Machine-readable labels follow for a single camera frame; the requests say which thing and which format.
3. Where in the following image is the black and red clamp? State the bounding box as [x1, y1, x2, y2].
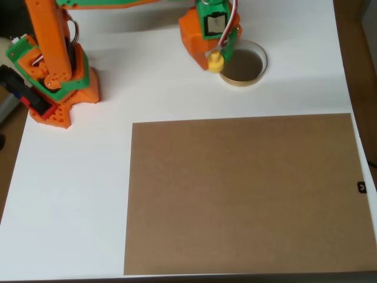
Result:
[0, 64, 57, 120]

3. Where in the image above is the brown fibreboard sheet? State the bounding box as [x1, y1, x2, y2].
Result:
[123, 112, 372, 277]

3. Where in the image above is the round bowl with gold rim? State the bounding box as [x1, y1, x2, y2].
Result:
[217, 40, 269, 88]

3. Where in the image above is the orange robot base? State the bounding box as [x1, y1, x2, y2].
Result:
[28, 67, 103, 130]

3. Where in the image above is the red white servo cable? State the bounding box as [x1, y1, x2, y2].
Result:
[217, 0, 240, 48]

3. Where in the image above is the small yellow peg figure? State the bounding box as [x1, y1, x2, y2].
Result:
[206, 50, 226, 73]

